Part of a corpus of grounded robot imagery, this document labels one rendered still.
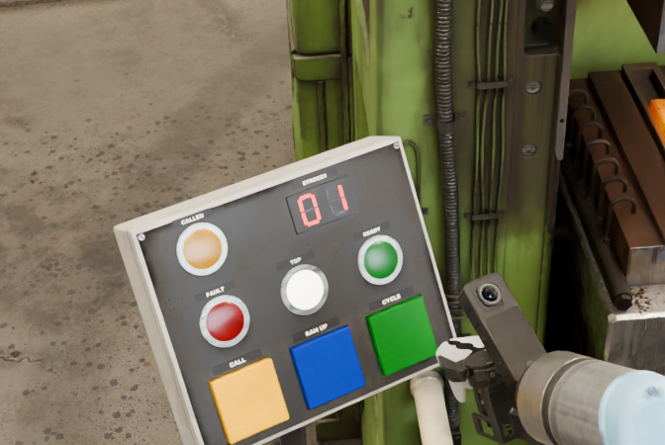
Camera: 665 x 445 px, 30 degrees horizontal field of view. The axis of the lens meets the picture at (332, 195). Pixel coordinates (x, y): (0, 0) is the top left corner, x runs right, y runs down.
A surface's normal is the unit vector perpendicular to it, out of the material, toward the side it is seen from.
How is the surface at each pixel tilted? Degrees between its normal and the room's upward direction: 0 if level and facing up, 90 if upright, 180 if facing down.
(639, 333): 90
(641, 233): 0
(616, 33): 90
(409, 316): 60
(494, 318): 27
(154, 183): 0
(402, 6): 90
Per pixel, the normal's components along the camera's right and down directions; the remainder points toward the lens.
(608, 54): 0.07, 0.60
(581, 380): -0.61, -0.73
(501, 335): 0.16, -0.47
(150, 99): -0.04, -0.80
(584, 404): -0.85, -0.35
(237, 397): 0.40, 0.04
